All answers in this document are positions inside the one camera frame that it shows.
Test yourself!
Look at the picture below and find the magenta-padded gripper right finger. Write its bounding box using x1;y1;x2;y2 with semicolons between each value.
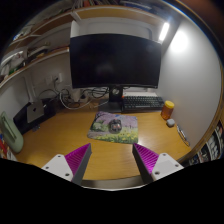
132;142;185;185

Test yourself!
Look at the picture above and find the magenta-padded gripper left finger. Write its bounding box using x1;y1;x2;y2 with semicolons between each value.
41;143;93;186

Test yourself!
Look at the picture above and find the transparent computer mouse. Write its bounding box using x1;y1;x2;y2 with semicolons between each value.
108;118;123;134

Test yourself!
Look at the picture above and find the landscape print mouse pad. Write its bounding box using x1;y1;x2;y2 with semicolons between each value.
87;111;139;145

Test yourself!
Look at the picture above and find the slim dark remote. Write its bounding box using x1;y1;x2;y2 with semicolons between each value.
175;124;191;148

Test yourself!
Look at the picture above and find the small grey case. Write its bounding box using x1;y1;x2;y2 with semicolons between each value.
165;118;176;128

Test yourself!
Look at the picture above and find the low shelf with books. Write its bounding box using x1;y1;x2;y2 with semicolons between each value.
184;119;224;167

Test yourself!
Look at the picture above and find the orange jar with yellow lid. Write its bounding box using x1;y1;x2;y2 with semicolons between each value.
160;100;175;121

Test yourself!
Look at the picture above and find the pale green bag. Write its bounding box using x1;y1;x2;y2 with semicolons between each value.
0;110;25;154

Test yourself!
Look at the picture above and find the black box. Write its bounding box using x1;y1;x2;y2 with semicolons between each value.
13;98;58;134

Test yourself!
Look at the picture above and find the black keyboard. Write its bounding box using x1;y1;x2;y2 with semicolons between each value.
121;95;166;113

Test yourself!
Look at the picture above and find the black computer monitor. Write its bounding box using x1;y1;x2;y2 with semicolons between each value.
69;33;163;114

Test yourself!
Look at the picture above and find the bright light bar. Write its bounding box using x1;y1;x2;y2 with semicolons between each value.
158;21;171;43

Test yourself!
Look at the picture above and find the white cable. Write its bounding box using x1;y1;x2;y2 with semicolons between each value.
59;89;101;110

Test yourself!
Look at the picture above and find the black cable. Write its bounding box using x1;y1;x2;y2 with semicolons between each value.
81;87;110;100

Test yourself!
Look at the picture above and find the white wall socket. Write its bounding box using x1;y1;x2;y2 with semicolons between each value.
46;73;63;84

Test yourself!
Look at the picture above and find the wooden wall shelf unit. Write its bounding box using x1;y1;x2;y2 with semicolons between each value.
0;0;168;88

